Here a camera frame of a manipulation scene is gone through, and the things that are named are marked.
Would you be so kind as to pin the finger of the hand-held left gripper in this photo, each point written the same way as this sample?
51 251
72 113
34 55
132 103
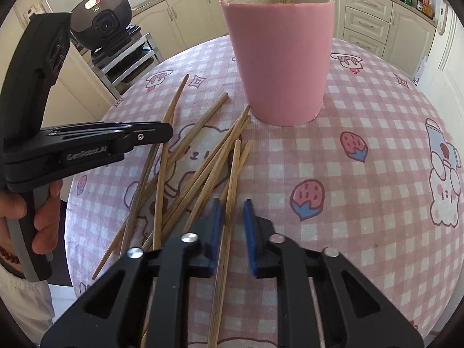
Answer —
139 137

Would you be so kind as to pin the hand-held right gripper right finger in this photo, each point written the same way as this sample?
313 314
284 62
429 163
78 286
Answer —
249 232

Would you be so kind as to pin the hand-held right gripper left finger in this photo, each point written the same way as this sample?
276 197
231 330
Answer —
216 224

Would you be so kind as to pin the bunch of wooden chopsticks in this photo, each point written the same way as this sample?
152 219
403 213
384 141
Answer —
214 156

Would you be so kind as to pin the pink cup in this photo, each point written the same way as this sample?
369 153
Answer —
282 61

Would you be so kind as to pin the person's left forearm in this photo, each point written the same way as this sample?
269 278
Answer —
21 297

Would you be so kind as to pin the person's left hand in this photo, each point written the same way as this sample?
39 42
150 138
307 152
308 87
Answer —
45 224

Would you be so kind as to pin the metal door strike plate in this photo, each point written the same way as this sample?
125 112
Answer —
34 11

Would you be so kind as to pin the metal rack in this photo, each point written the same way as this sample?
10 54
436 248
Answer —
125 65

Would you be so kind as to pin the pink checked tablecloth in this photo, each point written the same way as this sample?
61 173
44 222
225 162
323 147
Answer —
362 152

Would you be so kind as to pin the white plastic bag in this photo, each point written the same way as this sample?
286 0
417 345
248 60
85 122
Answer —
420 72

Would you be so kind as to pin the cream lower kitchen cabinets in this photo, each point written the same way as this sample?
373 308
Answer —
366 11

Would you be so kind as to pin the white door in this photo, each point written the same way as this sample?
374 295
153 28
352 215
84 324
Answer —
451 72

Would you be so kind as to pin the dark sauce bottle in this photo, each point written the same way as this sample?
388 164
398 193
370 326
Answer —
420 0

